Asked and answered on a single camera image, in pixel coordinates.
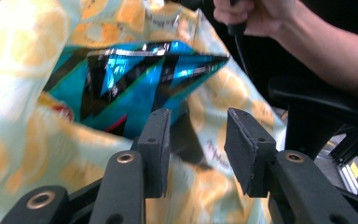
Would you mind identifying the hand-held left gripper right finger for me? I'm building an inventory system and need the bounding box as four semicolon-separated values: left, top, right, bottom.
223;107;358;224

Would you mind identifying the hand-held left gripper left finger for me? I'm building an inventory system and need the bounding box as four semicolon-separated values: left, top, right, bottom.
88;107;172;224

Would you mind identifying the teal potato chips bag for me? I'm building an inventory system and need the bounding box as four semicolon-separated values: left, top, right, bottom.
43;40;231;139

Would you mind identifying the orange print fabric bag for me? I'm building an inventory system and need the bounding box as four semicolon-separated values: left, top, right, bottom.
0;0;288;224

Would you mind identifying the black office chair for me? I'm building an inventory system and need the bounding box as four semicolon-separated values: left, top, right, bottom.
267;74;358;162

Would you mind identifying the right hand-held gripper cable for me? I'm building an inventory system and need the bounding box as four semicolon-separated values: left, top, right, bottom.
233;32;251;77

